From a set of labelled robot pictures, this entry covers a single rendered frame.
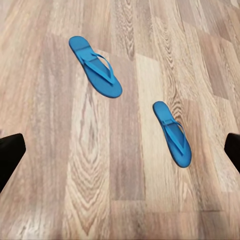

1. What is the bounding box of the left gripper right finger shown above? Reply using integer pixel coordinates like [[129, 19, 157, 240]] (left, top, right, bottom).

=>
[[224, 132, 240, 173]]

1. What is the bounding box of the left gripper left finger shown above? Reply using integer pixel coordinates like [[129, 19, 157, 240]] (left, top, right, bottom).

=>
[[0, 133, 26, 193]]

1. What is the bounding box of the sandal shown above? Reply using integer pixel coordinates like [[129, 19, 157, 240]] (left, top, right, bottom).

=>
[[69, 36, 123, 98], [153, 101, 192, 168]]

